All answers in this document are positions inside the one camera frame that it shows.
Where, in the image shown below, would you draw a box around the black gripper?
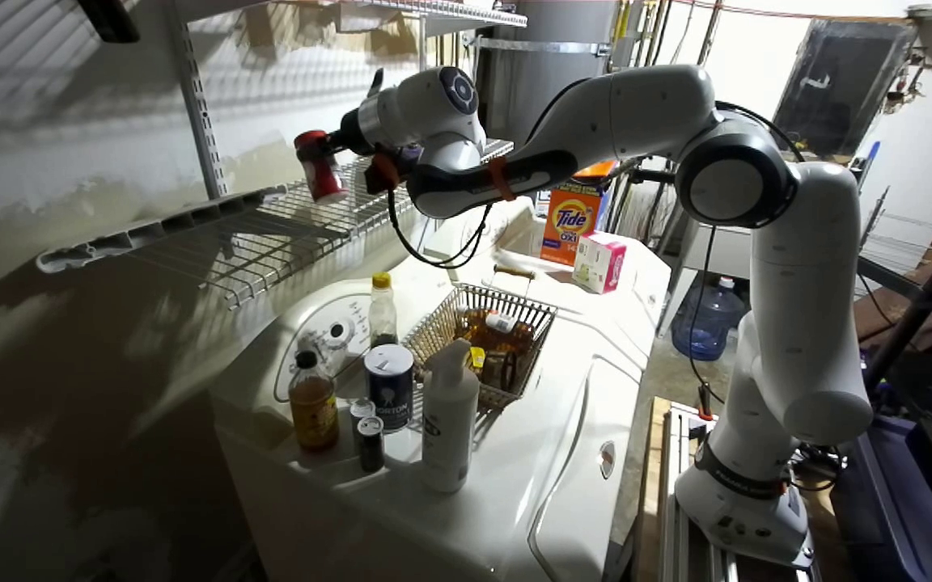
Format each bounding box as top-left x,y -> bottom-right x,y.
313,98 -> 381,165

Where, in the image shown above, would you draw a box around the red container with label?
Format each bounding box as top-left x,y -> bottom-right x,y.
291,125 -> 348,207

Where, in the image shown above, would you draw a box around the white board shelf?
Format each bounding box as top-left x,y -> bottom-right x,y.
330,0 -> 531,40

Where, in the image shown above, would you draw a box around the clear bottle yellow cap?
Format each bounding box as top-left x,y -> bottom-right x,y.
366,267 -> 401,349

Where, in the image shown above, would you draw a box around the grey cylindrical tank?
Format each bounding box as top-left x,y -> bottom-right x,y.
472,0 -> 621,141

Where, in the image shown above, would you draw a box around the dark bottle white cap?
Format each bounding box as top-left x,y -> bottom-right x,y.
486,307 -> 539,360

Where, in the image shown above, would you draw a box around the orange detergent box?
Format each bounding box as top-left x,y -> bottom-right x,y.
538,158 -> 621,273

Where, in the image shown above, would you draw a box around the small dark bottle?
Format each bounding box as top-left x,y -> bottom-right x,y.
345,396 -> 381,435
353,413 -> 389,477

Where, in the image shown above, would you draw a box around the amber bottle black cap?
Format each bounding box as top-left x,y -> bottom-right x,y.
289,347 -> 343,455

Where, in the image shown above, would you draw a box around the brown bottle with label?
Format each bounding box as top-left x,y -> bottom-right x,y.
462,337 -> 523,399

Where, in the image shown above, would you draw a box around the pink and white box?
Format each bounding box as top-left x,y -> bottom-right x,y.
570,233 -> 635,297

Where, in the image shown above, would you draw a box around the white lotion bottle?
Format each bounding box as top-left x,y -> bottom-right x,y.
419,337 -> 481,498

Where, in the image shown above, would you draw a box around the white washing machine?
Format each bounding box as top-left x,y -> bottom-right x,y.
206,251 -> 662,582

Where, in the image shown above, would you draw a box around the blue water jug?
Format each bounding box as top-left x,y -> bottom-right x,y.
668,267 -> 751,365

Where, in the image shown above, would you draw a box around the wooden platform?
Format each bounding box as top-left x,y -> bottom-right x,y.
631,396 -> 734,582

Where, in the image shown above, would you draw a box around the black flat panel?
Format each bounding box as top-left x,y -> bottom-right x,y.
770,15 -> 920,165

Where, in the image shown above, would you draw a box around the blue storage bin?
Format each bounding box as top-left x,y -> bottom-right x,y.
837,413 -> 932,582

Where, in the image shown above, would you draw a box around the metal shelf upright rail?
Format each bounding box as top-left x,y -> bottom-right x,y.
161,0 -> 234,207

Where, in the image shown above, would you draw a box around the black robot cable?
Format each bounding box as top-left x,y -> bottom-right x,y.
381,175 -> 498,273

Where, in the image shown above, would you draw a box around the white wire shelf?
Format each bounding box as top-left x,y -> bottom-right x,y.
30,133 -> 517,311

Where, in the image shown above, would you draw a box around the wire basket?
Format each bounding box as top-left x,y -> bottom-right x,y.
403,281 -> 559,445

